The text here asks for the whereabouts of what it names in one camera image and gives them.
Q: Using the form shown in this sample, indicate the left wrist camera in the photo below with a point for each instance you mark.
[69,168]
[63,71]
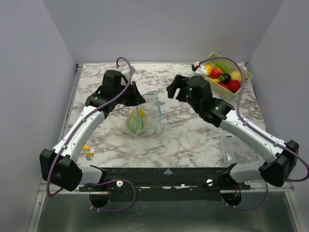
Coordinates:
[126,73]

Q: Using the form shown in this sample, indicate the green plastic basket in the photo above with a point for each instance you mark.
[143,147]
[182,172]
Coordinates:
[221,88]

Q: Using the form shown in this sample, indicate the clear plastic box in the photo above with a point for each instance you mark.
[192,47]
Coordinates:
[235,150]

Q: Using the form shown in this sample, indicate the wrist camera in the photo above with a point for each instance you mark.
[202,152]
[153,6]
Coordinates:
[126,73]
[199,69]

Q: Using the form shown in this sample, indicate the yellow lemon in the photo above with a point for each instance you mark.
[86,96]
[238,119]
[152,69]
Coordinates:
[208,69]

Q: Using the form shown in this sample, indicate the beige pear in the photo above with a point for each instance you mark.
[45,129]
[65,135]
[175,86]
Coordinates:
[236,75]

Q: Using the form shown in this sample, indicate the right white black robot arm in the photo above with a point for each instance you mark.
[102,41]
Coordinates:
[277,163]

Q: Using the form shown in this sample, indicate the green white cabbage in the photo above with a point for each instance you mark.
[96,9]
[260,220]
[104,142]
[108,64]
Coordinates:
[134,123]

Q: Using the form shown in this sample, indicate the yellow red mango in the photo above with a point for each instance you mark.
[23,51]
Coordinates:
[141,113]

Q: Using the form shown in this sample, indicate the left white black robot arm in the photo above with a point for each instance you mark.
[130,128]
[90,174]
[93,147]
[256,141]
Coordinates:
[59,165]

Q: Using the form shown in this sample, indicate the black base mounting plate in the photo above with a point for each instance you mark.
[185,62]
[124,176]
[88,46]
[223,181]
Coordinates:
[165,184]

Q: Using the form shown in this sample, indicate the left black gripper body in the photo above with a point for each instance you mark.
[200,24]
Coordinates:
[124,97]

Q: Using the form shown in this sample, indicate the clear zip top bag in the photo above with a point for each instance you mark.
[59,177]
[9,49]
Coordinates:
[153,115]

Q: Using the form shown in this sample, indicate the red pomegranate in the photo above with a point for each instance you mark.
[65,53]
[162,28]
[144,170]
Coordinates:
[234,86]

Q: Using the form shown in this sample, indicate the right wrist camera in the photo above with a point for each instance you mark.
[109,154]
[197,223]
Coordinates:
[199,69]

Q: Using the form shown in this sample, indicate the red apple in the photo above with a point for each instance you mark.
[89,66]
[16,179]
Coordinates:
[216,73]

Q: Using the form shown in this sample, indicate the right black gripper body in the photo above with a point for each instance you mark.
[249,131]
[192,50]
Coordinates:
[181,88]

